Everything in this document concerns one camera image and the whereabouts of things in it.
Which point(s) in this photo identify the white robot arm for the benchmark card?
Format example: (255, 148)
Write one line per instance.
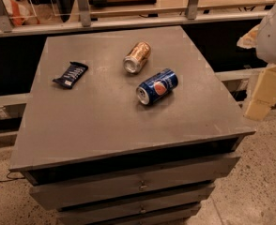
(263, 38)

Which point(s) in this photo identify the orange white bag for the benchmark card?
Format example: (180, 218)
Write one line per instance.
(20, 14)

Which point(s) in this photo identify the gold soda can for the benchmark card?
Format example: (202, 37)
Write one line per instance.
(134, 61)

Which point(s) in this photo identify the blue pepsi can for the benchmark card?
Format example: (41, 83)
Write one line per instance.
(157, 86)

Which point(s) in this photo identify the middle grey drawer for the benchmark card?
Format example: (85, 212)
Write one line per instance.
(136, 205)

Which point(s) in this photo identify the grey drawer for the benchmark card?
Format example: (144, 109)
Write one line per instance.
(118, 184)
(136, 205)
(158, 216)

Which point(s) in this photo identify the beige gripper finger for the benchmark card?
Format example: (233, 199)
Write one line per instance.
(249, 40)
(263, 96)

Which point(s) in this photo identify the bottom grey drawer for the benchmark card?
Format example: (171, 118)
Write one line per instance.
(158, 216)

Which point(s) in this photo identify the top grey drawer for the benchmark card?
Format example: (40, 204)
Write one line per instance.
(118, 184)

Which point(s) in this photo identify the grey drawer cabinet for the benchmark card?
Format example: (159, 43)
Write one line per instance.
(100, 126)

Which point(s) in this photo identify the metal railing frame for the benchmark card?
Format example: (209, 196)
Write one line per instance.
(45, 19)

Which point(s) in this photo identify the dark blue snack wrapper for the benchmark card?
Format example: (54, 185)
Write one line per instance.
(72, 75)

